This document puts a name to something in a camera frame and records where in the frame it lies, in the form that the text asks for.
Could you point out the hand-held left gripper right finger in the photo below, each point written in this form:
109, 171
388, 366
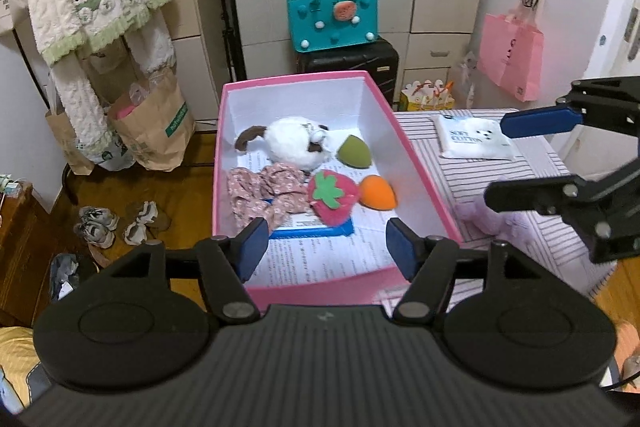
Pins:
400, 244

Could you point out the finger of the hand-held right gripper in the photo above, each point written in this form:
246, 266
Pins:
540, 121
530, 197

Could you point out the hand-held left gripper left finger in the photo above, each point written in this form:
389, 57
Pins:
252, 247

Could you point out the pink floral scrunchie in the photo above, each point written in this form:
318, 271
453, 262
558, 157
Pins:
250, 192

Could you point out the blue wet wipes pack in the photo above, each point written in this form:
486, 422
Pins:
345, 230

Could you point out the orange makeup sponge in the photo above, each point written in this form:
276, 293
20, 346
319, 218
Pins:
377, 192

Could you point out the pink strawberry plush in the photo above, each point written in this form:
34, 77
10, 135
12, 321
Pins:
335, 207

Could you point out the pink cardboard box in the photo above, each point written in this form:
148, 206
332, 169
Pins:
325, 293

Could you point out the green makeup sponge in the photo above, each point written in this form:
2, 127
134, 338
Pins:
355, 152

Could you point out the pale pink fluffy item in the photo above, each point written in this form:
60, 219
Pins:
475, 217

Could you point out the pink paper bag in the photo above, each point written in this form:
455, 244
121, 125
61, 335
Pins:
510, 57

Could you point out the white cotton pad pack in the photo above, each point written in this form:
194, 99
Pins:
470, 137

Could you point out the printed paper sheet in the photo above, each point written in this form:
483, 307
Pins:
325, 257

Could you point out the clear plastic bag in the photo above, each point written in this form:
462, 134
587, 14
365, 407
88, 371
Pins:
469, 82

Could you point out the striped tablecloth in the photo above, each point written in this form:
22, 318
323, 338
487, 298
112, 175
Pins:
450, 177

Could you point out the pairs of shoes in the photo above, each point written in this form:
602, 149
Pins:
145, 222

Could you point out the white brown plush toy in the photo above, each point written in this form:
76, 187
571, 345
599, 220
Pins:
290, 139

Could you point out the yellow gift box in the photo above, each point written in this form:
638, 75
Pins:
425, 99

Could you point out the brown paper bag green print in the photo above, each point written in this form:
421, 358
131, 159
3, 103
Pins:
150, 132

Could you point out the white plastic bag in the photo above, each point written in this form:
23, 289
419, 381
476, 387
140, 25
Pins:
112, 157

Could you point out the black suitcase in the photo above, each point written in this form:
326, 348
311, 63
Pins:
380, 62

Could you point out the grey crumpled cloth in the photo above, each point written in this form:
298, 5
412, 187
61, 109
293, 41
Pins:
65, 277

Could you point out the plain brown paper bag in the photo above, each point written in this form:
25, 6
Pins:
62, 142

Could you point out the wooden cabinet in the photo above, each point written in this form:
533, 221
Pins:
25, 257

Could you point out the yellow cloth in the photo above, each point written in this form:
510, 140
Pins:
20, 367

